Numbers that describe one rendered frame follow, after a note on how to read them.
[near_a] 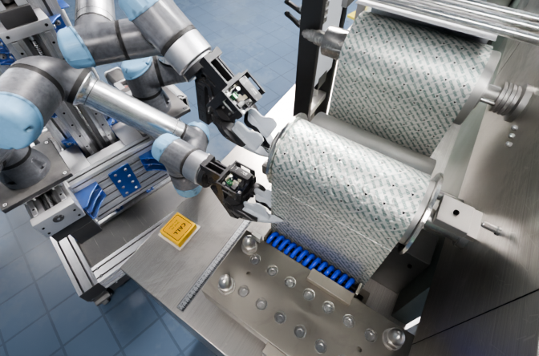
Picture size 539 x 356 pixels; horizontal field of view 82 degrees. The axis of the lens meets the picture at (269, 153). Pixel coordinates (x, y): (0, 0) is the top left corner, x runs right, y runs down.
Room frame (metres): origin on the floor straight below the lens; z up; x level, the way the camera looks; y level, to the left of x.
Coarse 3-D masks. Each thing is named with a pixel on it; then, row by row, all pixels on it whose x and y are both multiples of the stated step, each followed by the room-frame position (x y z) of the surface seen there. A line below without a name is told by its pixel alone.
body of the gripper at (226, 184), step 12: (204, 168) 0.40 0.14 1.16; (216, 168) 0.41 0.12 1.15; (228, 168) 0.40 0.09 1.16; (240, 168) 0.40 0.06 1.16; (204, 180) 0.40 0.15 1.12; (216, 180) 0.39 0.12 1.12; (228, 180) 0.37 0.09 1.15; (240, 180) 0.38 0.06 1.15; (252, 180) 0.39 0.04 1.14; (228, 192) 0.35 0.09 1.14; (240, 192) 0.35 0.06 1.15; (252, 192) 0.38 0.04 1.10; (228, 204) 0.35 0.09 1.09
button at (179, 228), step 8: (176, 216) 0.41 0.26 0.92; (168, 224) 0.39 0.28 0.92; (176, 224) 0.39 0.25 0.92; (184, 224) 0.39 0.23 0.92; (192, 224) 0.39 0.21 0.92; (160, 232) 0.36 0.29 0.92; (168, 232) 0.36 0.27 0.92; (176, 232) 0.36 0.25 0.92; (184, 232) 0.36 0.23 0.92; (192, 232) 0.37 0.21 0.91; (176, 240) 0.34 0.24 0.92; (184, 240) 0.35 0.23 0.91
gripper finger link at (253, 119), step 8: (248, 112) 0.44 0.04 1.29; (256, 112) 0.43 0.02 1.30; (248, 120) 0.42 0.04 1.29; (256, 120) 0.43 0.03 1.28; (264, 120) 0.42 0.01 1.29; (272, 120) 0.41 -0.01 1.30; (256, 128) 0.42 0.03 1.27; (264, 128) 0.42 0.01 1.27; (272, 128) 0.41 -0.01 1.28; (264, 136) 0.41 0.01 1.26; (264, 144) 0.40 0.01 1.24
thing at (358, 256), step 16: (272, 192) 0.33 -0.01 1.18; (272, 208) 0.33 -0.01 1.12; (288, 208) 0.30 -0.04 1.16; (304, 208) 0.29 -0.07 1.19; (272, 224) 0.33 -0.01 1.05; (288, 224) 0.30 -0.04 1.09; (304, 224) 0.28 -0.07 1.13; (320, 224) 0.27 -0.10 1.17; (336, 224) 0.25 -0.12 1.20; (304, 240) 0.28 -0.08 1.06; (320, 240) 0.26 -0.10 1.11; (336, 240) 0.25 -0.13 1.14; (352, 240) 0.23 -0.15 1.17; (368, 240) 0.22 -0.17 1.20; (320, 256) 0.26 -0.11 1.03; (336, 256) 0.24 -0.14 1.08; (352, 256) 0.22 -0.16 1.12; (368, 256) 0.21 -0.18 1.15; (384, 256) 0.20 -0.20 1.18; (352, 272) 0.22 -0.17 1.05; (368, 272) 0.20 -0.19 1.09
